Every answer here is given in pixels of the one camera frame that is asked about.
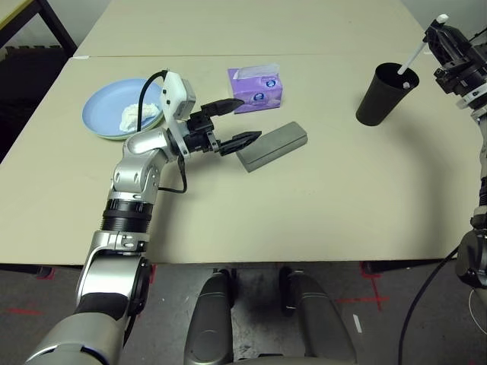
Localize red floor tape strip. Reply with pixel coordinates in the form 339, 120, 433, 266
3, 306, 43, 316

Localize grey robot left leg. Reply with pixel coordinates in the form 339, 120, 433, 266
184, 268, 234, 365

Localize black left wrist camera cable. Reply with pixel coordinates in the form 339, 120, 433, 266
137, 69, 188, 195

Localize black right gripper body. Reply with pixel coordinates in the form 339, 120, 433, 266
433, 45, 487, 98

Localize yellow-edged side table black frame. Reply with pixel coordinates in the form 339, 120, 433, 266
0, 0, 79, 56

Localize purple tissue pack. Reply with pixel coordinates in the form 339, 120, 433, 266
227, 62, 285, 116

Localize green plastic plate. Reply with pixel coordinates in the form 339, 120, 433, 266
91, 112, 167, 142

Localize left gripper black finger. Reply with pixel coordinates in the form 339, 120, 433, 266
200, 97, 245, 117
218, 131, 263, 157

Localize black plastic cup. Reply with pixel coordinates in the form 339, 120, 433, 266
355, 62, 421, 128

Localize grey robot leg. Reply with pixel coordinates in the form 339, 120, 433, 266
184, 268, 234, 365
279, 267, 358, 365

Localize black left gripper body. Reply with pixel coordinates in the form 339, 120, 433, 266
181, 109, 222, 155

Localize white tissue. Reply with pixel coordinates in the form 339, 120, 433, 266
119, 101, 161, 133

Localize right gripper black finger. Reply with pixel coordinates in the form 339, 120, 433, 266
444, 24, 474, 58
423, 21, 457, 66

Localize grey glasses case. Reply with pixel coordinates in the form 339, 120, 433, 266
236, 121, 309, 174

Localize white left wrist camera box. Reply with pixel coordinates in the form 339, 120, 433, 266
158, 71, 197, 157

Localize black table foot bar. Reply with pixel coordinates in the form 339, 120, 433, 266
0, 262, 53, 279
361, 259, 457, 274

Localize grey robot right leg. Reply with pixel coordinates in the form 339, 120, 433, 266
279, 267, 358, 365

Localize blue plastic plate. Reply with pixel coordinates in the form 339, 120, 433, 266
82, 78, 167, 141

